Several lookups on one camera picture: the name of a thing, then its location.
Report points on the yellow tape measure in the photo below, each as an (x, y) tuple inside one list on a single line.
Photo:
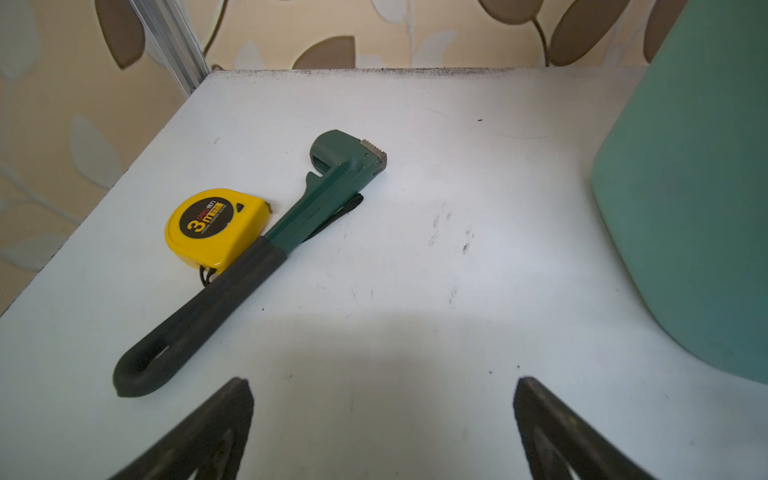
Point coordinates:
[(213, 228)]

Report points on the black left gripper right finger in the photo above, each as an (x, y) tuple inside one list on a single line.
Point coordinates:
[(559, 444)]

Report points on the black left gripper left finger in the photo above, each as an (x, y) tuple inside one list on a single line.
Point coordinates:
[(208, 444)]

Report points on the green bin with bag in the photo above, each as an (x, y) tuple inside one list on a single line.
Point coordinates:
[(681, 184)]

